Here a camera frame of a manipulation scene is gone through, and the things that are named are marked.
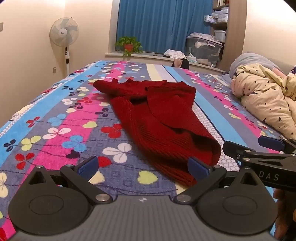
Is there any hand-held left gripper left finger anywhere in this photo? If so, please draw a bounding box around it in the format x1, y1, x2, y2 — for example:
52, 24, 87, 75
28, 156, 113, 204

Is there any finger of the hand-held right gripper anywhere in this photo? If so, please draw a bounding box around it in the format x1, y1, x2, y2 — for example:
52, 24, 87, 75
258, 136, 296, 154
222, 141, 257, 164

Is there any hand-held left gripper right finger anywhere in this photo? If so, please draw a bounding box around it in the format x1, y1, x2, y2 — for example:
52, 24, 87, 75
173, 158, 262, 204

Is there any red knitted sweater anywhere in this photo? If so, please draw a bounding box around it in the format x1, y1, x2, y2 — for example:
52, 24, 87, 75
93, 78, 222, 188

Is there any white clothes pile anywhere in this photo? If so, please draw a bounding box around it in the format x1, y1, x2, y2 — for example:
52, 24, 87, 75
163, 49, 186, 59

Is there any person's right hand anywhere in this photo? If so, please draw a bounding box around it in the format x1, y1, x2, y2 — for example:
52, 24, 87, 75
273, 189, 296, 239

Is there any cream star-print quilt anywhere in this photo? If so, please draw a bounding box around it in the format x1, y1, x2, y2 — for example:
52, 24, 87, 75
232, 63, 296, 141

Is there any floral striped bedspread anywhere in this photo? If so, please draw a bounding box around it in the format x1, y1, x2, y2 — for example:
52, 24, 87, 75
0, 61, 296, 241

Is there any grey pillow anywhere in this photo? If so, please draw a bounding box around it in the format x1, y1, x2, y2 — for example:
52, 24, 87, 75
229, 53, 287, 80

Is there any pink and black bag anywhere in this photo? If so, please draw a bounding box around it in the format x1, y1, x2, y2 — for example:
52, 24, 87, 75
173, 58, 190, 69

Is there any large clear storage box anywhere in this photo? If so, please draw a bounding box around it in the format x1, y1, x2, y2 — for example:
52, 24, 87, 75
186, 32, 223, 67

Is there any small clear storage box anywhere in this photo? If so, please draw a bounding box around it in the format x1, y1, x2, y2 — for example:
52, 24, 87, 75
214, 30, 226, 42

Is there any wooden shelf unit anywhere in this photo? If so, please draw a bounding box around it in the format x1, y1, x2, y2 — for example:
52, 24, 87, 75
203, 0, 247, 70

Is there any green potted plant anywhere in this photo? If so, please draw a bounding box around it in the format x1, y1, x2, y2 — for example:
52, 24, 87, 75
115, 36, 143, 57

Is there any white standing fan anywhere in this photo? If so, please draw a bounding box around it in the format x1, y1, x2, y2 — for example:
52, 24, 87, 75
49, 19, 79, 77

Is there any blue curtain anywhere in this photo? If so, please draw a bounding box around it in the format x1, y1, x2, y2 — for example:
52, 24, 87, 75
117, 0, 214, 55

